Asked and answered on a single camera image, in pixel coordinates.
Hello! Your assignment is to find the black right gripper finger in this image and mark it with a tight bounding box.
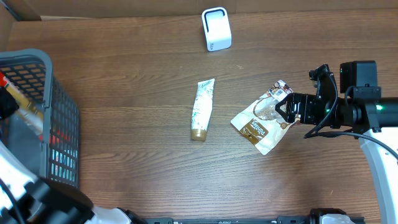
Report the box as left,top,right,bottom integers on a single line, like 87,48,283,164
275,93,294,111
275,107,294,123

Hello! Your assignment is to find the brown white granola pouch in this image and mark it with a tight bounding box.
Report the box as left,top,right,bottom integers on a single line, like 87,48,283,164
231,80,294,155

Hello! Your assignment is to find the white tube with gold cap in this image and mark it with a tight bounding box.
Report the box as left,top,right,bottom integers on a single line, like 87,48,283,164
191,78,215,141

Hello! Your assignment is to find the teal wipes packet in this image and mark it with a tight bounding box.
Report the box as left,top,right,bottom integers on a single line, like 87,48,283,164
51,149,78,182

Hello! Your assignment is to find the orange spaghetti package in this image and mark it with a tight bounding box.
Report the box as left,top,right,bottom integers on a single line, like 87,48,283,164
1,73,44,136

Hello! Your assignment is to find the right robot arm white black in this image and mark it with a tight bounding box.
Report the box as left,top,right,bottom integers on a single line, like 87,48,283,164
275,60,397,223

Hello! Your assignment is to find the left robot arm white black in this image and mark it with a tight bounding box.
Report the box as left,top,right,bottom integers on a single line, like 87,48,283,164
1,144,147,223

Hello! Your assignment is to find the white barcode scanner stand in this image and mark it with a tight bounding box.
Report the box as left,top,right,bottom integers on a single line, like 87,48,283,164
201,7,232,52

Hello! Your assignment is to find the grey plastic shopping basket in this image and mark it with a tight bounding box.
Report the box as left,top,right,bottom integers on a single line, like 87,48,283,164
1,49,80,188

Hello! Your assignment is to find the black rail at table edge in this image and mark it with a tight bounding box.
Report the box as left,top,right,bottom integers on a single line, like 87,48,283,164
146,208,366,224

